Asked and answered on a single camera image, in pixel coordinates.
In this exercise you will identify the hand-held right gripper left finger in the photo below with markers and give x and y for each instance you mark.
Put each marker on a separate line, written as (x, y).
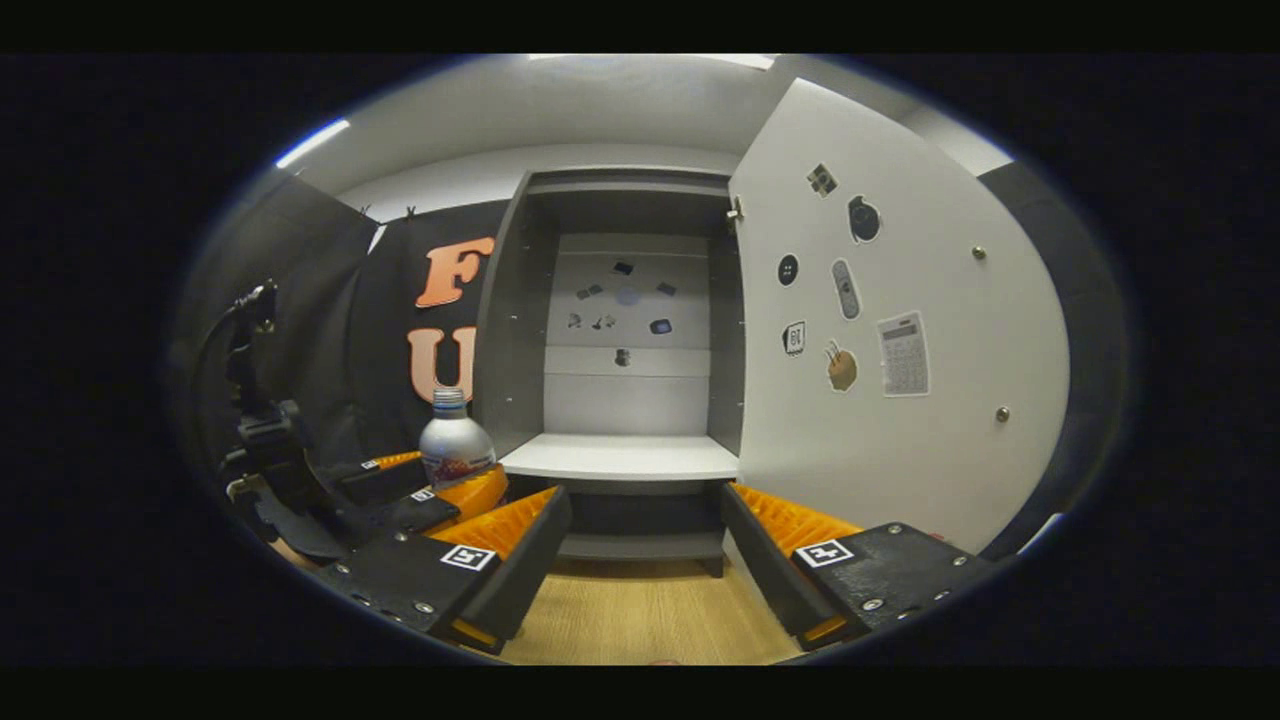
(520, 570)

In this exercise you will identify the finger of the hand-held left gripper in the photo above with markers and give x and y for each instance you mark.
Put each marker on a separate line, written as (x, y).
(420, 512)
(385, 482)

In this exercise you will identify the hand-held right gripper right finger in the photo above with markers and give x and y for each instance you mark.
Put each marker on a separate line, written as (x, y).
(760, 565)

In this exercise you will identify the silver bottle with colourful label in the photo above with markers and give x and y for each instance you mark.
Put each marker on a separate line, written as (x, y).
(455, 440)

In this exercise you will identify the white cabinet door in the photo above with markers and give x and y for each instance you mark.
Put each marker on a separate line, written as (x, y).
(900, 470)

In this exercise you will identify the grey cabinet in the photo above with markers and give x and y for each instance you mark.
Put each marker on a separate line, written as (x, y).
(510, 350)

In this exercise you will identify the white cabinet shelf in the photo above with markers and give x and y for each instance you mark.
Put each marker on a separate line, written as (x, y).
(620, 455)

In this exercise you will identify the black backdrop cloth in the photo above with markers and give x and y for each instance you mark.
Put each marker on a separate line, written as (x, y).
(330, 260)

